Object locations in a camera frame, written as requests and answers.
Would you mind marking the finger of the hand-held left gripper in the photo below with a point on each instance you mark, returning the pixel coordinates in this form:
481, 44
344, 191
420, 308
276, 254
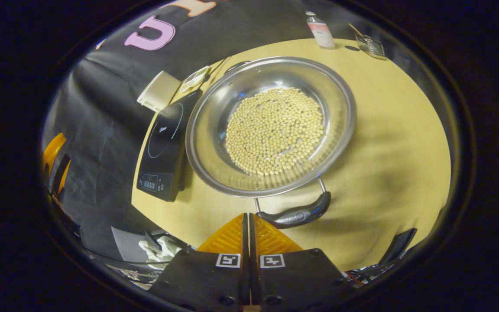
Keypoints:
52, 149

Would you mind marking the wooden stick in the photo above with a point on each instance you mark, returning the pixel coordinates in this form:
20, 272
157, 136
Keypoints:
355, 29

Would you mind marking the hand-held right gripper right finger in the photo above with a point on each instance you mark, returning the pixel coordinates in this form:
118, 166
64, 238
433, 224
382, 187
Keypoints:
297, 281

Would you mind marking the clear bottle pink label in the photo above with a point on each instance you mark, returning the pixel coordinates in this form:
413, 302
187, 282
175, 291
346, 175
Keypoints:
321, 32

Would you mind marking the black round disc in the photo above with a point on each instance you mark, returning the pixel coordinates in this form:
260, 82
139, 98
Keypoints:
352, 48

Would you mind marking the white divided bean dish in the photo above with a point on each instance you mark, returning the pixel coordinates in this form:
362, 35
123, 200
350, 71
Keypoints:
194, 80

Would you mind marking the white toaster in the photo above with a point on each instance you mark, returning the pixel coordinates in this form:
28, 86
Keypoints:
158, 92

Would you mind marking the white crumpled cloth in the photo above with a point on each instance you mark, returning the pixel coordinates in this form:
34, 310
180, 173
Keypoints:
160, 250

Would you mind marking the stainless steel pot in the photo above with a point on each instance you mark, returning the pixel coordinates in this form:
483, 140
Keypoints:
215, 130

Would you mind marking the pile of yellow soybeans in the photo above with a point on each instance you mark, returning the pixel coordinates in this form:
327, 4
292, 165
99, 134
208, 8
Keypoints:
275, 130

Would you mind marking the black induction cooktop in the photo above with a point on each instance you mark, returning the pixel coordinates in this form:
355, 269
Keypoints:
163, 143

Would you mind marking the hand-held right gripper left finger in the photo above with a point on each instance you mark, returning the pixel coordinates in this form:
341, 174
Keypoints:
206, 281

